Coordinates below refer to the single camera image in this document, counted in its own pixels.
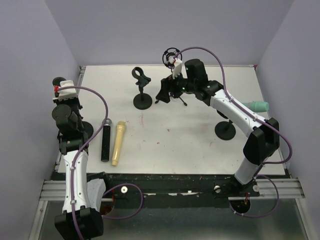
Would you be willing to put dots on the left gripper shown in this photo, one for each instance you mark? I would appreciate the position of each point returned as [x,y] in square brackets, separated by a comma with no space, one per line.
[61,102]

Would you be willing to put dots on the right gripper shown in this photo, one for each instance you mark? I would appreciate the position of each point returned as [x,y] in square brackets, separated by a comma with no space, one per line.
[168,84]

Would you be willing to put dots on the round base microphone stand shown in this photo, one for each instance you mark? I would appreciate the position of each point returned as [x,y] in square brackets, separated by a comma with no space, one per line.
[141,101]

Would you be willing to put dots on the black tripod microphone stand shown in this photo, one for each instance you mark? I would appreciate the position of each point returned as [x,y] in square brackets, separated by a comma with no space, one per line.
[167,54]

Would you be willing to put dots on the gold microphone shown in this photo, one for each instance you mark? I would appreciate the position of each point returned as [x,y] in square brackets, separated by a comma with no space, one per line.
[120,131]

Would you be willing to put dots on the black glitter microphone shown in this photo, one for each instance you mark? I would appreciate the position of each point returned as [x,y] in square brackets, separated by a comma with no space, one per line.
[106,141]

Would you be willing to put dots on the small black microphone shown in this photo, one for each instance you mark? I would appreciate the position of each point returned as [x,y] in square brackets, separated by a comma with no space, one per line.
[57,81]

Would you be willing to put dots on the edge microphone stand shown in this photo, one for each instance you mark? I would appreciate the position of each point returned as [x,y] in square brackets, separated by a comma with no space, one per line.
[88,128]

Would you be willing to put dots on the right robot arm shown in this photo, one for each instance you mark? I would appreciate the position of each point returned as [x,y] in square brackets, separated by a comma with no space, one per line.
[263,140]

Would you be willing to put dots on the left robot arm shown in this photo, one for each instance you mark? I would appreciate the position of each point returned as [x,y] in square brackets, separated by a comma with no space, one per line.
[78,220]

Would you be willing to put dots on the right round base stand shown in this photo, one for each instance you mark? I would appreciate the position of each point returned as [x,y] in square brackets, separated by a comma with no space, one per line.
[225,130]

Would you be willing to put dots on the teal microphone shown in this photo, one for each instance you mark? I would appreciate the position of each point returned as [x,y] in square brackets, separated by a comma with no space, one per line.
[257,106]

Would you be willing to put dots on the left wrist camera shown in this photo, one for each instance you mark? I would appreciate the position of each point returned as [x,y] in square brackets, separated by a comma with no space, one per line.
[65,91]

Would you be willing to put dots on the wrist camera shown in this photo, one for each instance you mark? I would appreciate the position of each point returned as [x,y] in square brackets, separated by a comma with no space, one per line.
[176,66]
[65,91]

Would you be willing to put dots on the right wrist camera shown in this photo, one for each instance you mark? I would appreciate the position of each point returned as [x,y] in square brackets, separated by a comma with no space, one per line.
[176,66]

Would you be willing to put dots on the black mounting rail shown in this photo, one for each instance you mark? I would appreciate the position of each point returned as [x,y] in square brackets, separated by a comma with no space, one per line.
[153,191]

